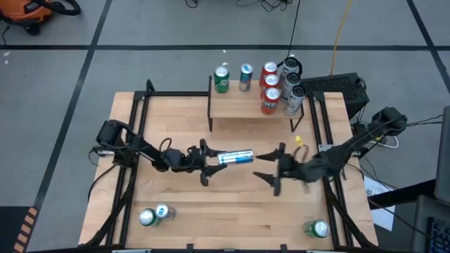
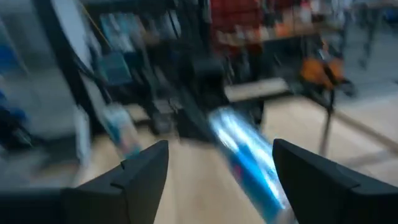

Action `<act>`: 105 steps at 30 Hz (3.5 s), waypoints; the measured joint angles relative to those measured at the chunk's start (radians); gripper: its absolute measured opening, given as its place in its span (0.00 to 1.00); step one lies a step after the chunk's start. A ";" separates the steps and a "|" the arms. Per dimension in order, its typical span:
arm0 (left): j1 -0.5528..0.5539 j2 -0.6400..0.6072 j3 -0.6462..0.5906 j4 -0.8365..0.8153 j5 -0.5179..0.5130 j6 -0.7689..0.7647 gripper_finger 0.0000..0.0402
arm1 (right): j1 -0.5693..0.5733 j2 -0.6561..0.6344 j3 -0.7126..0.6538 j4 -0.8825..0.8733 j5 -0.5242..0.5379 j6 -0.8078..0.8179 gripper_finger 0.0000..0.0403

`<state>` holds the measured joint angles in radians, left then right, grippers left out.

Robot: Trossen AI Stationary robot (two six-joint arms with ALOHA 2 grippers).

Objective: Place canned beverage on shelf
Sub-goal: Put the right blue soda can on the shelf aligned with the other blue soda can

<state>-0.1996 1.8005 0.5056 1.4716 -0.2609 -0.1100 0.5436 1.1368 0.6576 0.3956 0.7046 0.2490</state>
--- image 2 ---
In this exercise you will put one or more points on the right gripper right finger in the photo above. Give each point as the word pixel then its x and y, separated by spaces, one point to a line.
pixel 329 199

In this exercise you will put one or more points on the black aluminium rig frame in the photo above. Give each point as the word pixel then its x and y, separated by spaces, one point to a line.
pixel 68 62

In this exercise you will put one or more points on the orange shop vacuum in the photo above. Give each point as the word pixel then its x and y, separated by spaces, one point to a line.
pixel 317 71

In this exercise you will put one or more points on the blue silver Red Bull can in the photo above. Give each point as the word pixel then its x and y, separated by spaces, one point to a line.
pixel 248 161
pixel 122 133

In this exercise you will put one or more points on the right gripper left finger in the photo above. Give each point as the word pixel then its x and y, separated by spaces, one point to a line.
pixel 133 193

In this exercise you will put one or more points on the red tool cabinet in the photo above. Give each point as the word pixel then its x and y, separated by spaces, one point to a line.
pixel 236 18

